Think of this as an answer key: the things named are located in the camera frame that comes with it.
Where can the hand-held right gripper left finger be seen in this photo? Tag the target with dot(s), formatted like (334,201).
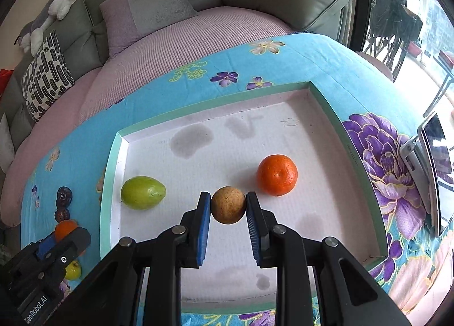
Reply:
(203,230)

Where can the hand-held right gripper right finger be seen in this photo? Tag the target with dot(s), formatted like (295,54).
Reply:
(253,234)

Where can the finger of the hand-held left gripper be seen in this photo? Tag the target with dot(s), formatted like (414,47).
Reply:
(44,246)
(71,248)

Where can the orange tangerine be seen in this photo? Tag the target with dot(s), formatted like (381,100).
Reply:
(277,174)
(65,228)

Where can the small green fruit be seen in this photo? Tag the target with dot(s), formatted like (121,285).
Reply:
(73,271)

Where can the dark brown wrinkled date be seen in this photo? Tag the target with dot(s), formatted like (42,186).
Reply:
(61,215)
(65,196)

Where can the small brown round fruit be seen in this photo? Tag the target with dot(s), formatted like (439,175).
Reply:
(228,205)

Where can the white tray with green rim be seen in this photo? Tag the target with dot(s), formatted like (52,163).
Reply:
(230,141)

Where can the large green fruit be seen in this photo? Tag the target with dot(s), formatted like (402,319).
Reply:
(142,193)

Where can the red cloth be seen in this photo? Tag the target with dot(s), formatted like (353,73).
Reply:
(5,81)

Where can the black and white patterned pillow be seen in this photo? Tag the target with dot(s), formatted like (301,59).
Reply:
(46,74)

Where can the grey tablet stand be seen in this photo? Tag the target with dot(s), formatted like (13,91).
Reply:
(411,156)

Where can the blue floral blanket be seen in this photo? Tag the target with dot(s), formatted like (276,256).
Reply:
(319,60)

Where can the purple and grey cushion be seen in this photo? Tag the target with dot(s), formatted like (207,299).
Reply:
(149,7)

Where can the grey and white plush toy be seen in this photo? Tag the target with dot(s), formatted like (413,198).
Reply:
(58,5)

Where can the red flower pot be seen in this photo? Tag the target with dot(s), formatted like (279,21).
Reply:
(414,48)

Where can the black metal chair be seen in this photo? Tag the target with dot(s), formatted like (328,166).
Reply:
(390,17)

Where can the tablet with white frame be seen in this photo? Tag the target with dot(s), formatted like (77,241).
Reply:
(438,170)

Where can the dark window frame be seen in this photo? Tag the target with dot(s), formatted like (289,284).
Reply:
(361,3)

